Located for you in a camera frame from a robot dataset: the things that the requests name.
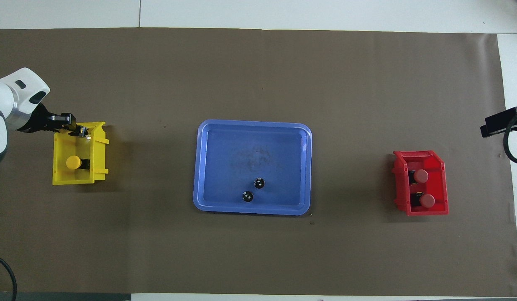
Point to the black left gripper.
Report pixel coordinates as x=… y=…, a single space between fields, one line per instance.
x=39 y=121

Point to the red push button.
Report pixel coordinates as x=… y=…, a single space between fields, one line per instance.
x=427 y=201
x=421 y=176

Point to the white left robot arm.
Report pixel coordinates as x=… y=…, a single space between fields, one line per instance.
x=7 y=96

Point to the yellow plastic storage bin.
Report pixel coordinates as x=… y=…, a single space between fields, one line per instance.
x=80 y=146

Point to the red plastic storage bin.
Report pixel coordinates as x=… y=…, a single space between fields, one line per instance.
x=436 y=184

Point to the blue plastic tray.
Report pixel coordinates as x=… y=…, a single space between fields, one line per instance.
x=225 y=167

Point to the black cylindrical capacitor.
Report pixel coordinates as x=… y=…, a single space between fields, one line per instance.
x=247 y=196
x=259 y=182

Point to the brown paper table mat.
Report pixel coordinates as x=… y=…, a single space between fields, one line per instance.
x=258 y=75

